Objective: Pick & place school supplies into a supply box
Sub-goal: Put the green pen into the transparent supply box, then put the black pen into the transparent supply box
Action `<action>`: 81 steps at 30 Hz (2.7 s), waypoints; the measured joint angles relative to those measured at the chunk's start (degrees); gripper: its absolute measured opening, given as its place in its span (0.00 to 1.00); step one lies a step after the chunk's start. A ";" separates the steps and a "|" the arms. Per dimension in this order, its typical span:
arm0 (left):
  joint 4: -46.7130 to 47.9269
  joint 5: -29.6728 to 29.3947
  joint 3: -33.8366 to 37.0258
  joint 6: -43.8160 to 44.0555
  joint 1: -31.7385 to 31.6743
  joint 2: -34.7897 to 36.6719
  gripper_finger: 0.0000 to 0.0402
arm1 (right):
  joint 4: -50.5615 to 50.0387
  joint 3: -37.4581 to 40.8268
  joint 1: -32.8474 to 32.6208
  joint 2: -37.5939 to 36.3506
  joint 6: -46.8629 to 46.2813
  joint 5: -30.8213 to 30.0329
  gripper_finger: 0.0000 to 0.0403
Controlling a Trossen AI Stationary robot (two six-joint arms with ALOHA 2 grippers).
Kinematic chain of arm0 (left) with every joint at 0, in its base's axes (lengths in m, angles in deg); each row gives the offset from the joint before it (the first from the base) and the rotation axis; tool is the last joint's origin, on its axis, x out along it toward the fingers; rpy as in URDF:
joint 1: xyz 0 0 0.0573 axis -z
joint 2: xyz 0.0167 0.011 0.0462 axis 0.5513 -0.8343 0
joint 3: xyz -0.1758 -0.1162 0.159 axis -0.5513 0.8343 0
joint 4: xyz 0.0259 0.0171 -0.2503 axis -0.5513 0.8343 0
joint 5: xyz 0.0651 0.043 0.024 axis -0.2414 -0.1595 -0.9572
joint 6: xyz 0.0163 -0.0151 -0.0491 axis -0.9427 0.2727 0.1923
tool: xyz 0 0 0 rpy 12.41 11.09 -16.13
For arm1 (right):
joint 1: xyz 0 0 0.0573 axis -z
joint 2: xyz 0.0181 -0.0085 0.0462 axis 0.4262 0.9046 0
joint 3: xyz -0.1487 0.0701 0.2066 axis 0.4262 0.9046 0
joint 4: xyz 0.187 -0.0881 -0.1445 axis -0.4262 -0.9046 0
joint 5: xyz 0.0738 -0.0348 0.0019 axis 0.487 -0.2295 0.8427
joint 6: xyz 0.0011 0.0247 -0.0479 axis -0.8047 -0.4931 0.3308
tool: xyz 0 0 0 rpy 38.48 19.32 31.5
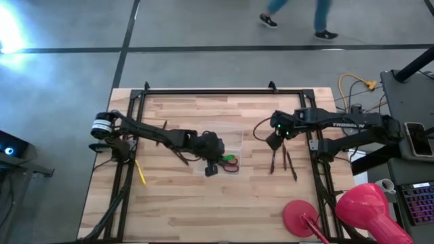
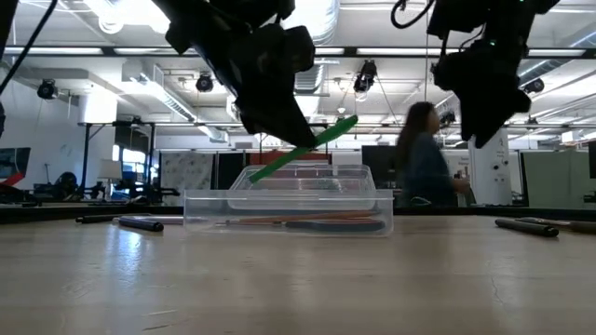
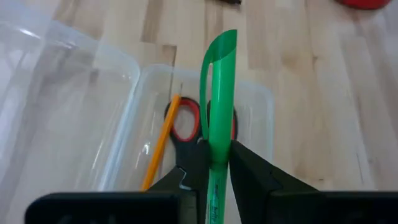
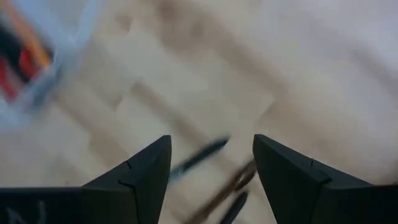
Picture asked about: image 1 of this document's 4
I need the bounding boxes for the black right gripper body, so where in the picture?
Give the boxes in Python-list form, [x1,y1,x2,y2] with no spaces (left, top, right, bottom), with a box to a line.
[265,110,296,151]

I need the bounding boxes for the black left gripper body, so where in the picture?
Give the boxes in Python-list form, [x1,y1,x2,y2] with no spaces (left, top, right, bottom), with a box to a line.
[193,130,226,163]

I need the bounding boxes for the red-handled scissors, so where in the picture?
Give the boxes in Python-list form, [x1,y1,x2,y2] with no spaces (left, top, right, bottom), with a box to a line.
[216,157,241,174]

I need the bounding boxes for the clear plastic supply box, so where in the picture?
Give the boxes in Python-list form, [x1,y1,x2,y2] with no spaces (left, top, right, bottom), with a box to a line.
[194,121,245,177]

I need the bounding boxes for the yellow pen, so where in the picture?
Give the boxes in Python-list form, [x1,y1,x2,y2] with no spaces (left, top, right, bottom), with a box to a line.
[134,159,148,186]

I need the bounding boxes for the person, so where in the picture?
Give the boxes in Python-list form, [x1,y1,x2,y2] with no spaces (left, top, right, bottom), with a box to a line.
[259,0,340,41]

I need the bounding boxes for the red desk lamp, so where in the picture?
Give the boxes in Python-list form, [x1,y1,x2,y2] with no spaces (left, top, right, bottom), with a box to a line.
[282,182,414,244]

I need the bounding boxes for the grey side table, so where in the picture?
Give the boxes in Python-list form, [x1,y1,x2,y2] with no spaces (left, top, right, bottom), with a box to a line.
[379,69,434,163]

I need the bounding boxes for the grey cup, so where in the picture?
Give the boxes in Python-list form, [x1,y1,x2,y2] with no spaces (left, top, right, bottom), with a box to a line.
[374,178,397,204]

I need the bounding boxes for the dark grey desk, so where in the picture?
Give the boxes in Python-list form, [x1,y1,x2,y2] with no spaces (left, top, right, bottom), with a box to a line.
[349,140,434,244]

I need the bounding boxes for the black smartphone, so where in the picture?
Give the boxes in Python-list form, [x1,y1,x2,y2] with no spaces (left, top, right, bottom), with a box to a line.
[404,121,434,157]

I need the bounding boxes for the black pole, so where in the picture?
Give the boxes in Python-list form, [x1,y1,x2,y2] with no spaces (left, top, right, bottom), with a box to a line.
[394,45,434,83]

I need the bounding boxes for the backlit laptop keyboard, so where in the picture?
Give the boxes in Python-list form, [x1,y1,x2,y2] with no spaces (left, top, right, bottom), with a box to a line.
[399,182,434,227]

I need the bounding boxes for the grey equipment stand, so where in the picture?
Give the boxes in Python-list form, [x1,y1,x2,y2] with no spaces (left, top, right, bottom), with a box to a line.
[0,152,55,179]

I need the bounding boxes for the black device with blue light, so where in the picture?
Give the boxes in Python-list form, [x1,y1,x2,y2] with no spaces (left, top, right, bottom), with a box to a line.
[0,130,30,160]

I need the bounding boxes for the thin dark cable loop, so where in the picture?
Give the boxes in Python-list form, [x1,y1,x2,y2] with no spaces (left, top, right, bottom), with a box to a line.
[252,116,274,142]

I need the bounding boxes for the black metal frame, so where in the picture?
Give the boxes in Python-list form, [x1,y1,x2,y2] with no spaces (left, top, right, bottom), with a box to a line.
[77,81,370,244]

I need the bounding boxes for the yellow extension cable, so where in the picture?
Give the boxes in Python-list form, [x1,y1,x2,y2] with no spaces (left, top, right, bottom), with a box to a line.
[338,73,378,113]

